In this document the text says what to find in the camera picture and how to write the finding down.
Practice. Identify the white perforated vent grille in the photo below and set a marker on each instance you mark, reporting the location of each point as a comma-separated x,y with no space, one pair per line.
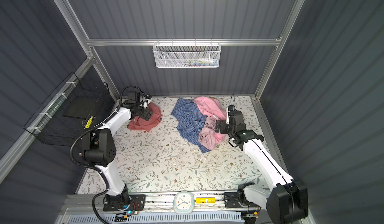
221,217

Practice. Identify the white analog clock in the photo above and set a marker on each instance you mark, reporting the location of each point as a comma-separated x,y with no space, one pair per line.
184,203

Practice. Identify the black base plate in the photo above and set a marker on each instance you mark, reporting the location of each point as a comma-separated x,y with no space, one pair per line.
117,203
232,201

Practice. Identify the yellow spirit level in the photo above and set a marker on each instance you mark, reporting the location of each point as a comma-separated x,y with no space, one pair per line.
206,200

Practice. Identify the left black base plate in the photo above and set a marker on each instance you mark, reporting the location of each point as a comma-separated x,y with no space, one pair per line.
117,203

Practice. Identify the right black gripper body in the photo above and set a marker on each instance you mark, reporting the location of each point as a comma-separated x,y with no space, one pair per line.
225,127

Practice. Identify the black wire mesh basket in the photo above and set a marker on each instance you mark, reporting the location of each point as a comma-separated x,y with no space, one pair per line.
64,118

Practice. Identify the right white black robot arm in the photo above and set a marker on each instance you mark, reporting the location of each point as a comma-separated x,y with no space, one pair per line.
286,200

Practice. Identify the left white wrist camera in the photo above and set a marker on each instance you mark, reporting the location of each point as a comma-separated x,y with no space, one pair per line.
146,102

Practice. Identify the white wire mesh basket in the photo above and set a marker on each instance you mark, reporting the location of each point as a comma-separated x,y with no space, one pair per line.
187,55

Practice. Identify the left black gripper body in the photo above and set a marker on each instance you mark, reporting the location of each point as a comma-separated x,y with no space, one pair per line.
143,113

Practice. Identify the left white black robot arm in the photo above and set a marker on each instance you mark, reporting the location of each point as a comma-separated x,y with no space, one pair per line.
95,148

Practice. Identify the pink cloth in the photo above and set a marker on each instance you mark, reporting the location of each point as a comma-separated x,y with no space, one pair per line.
212,109

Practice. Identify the blue checkered cloth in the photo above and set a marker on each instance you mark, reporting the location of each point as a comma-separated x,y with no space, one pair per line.
190,121

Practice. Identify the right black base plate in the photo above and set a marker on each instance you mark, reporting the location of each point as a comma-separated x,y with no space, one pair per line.
232,201

